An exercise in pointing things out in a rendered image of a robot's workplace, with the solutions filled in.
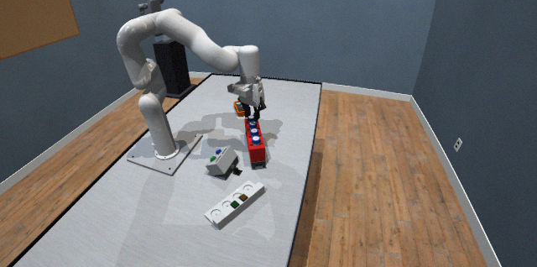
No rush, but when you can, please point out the orange pocket multimeter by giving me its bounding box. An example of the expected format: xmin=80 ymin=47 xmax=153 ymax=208
xmin=234 ymin=101 xmax=245 ymax=117

